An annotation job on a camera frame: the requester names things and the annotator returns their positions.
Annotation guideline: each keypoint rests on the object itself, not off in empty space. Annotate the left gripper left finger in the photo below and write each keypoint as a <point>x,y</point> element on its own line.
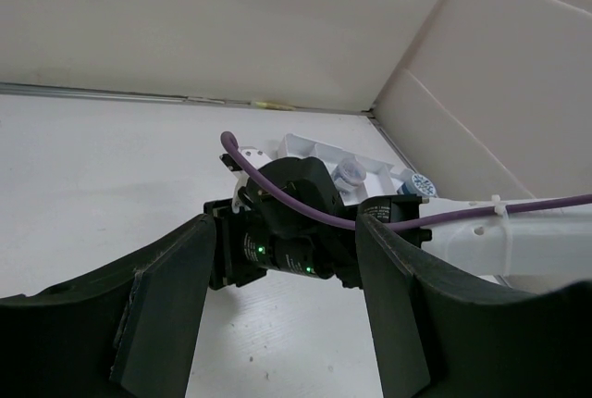
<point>126,329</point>

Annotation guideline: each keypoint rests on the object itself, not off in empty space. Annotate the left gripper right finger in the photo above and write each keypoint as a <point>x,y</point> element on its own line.
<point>439,331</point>

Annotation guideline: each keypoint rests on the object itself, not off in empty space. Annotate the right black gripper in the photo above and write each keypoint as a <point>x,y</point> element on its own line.
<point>243,251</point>

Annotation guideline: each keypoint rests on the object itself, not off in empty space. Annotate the clear paperclip jar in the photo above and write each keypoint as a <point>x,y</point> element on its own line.
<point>348,175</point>

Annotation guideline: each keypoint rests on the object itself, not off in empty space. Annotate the blue round jar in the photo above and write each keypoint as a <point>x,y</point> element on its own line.
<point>417,184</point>

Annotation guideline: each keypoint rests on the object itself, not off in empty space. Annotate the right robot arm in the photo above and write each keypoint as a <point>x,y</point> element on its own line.
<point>495,238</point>

